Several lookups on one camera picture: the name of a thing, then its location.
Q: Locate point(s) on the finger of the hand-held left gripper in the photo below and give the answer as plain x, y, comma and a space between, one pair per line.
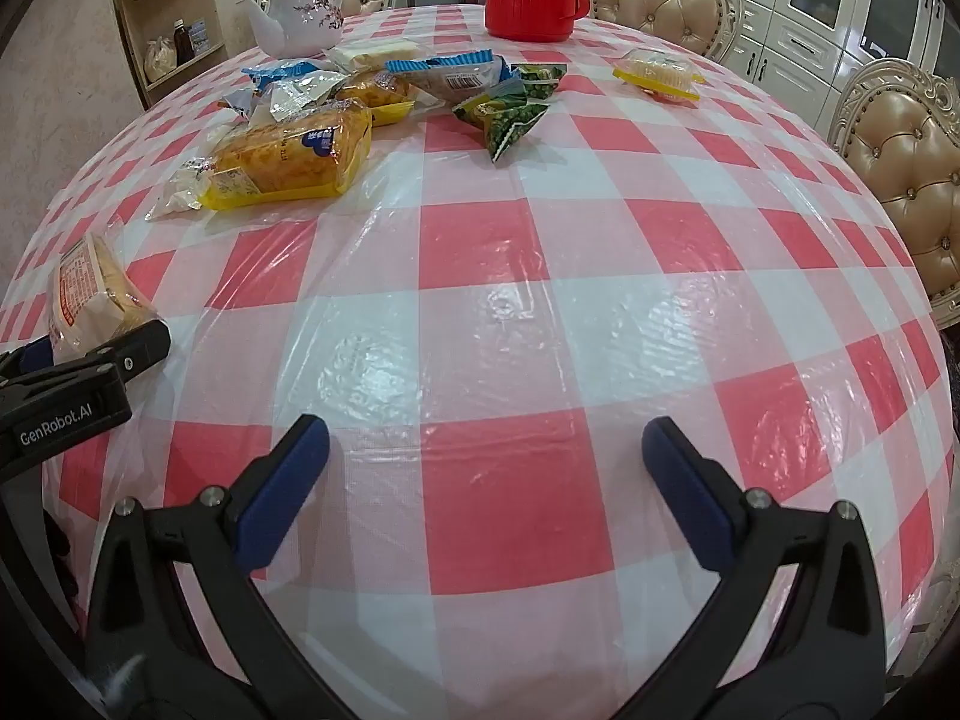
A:
22, 360
142, 345

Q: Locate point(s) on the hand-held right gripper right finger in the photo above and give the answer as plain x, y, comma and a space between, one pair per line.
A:
686, 495

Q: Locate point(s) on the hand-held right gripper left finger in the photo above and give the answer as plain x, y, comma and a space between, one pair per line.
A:
289, 487

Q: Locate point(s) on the orange white bread packet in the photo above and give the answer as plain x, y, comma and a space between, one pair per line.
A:
94, 292

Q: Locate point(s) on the blue white snack packet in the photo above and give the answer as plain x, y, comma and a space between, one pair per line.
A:
281, 73

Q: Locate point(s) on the clear blue striped cookie packet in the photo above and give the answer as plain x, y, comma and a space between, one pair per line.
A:
450, 75

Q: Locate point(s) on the small clear white packet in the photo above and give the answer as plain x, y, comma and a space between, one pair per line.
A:
184, 191

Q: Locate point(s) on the large yellow bread packet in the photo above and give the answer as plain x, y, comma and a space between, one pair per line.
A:
292, 154

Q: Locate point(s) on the red white checkered tablecloth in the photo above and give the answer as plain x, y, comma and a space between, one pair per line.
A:
525, 277

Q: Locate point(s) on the white powder bag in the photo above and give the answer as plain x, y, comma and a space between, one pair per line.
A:
159, 60

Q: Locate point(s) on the silver blue snack packet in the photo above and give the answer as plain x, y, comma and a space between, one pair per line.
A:
300, 97

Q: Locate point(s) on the brown bottle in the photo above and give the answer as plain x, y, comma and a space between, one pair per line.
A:
184, 41

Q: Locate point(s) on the small blue box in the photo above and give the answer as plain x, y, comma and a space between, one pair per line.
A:
199, 36

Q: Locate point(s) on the wooden corner shelf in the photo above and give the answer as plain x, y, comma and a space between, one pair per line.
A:
187, 7

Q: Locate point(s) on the yellow tray bread packet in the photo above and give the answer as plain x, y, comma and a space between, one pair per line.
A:
379, 94

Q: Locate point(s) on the white floral teapot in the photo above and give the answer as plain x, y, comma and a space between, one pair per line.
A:
304, 11

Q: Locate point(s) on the cream sandwich snack packet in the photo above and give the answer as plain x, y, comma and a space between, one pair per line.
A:
375, 52

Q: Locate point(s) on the green triangular snack packet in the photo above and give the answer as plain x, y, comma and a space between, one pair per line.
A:
540, 79
487, 105
514, 127

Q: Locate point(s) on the yellow wrapped cake packet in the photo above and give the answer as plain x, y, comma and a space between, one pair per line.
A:
658, 73

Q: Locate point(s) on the white glass-door cabinets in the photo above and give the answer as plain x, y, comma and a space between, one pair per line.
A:
825, 7

